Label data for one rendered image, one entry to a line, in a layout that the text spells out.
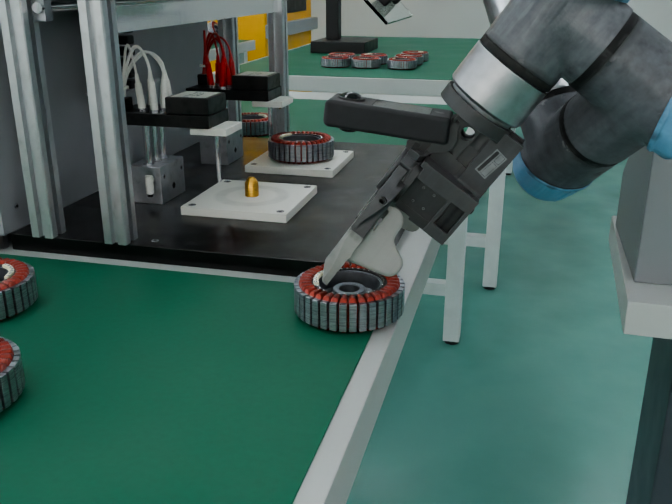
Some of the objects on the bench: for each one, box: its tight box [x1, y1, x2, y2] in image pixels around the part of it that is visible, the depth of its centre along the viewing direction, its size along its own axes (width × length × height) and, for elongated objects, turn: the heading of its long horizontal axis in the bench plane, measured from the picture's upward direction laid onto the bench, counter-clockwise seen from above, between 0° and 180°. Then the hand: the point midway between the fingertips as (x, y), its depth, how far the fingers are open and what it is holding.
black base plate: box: [10, 137, 406, 277], centre depth 118 cm, size 47×64×2 cm
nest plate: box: [245, 150, 354, 178], centre depth 128 cm, size 15×15×1 cm
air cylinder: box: [199, 129, 243, 165], centre depth 131 cm, size 5×8×6 cm
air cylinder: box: [131, 155, 185, 205], centre depth 109 cm, size 5×8×6 cm
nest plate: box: [181, 179, 317, 223], centre depth 106 cm, size 15×15×1 cm
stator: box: [294, 261, 405, 333], centre depth 76 cm, size 11×11×4 cm
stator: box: [268, 131, 334, 164], centre depth 127 cm, size 11×11×4 cm
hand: (335, 252), depth 75 cm, fingers open, 14 cm apart
